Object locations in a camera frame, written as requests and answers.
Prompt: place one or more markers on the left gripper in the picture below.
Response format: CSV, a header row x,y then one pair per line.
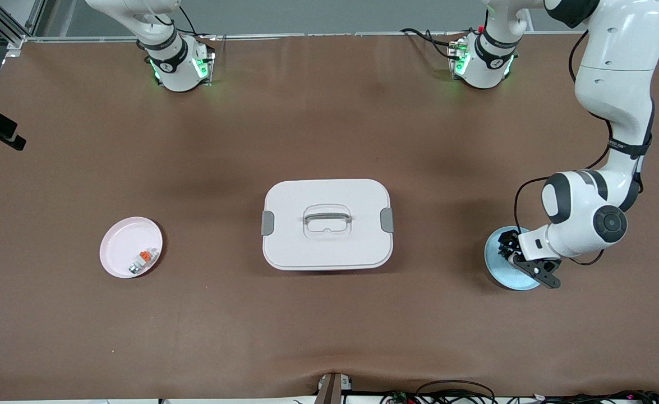
x,y
510,242

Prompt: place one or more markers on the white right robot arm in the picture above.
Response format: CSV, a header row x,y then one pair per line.
x,y
175,62

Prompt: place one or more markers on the light blue round plate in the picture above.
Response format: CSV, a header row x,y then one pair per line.
x,y
500,269

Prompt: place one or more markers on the grey box latch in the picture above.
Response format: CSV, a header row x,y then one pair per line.
x,y
267,223
387,220

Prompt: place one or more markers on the pink round plate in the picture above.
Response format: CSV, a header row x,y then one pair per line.
x,y
119,247

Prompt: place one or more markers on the white lidded storage box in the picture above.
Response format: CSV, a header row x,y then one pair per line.
x,y
307,247

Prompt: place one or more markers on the brown table mat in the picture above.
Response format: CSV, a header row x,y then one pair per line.
x,y
329,112

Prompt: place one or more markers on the silver aluminium frame post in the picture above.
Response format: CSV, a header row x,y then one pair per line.
x,y
18,38

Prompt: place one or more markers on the small orange white switch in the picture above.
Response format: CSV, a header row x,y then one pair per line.
x,y
145,257

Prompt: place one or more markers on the brown camera mount post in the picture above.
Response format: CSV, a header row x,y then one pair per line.
x,y
332,390

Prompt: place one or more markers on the silver table edge rail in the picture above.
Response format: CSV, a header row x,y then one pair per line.
x,y
335,35

